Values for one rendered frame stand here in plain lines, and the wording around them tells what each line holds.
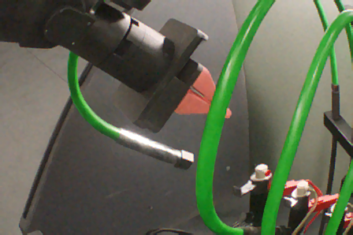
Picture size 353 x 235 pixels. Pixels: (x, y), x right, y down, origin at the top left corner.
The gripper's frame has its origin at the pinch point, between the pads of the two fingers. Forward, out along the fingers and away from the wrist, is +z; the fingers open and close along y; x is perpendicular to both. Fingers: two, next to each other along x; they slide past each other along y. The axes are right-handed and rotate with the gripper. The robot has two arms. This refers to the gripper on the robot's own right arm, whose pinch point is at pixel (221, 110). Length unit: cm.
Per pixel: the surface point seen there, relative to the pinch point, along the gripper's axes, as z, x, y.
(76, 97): -9.5, 10.7, -7.8
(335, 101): 22.2, 5.3, 11.8
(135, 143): -0.1, 9.5, -8.6
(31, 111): 95, 317, -82
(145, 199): 20.8, 31.3, -20.1
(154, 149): 2.2, 9.2, -8.0
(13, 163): 72, 243, -104
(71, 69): -12.2, 10.8, -5.5
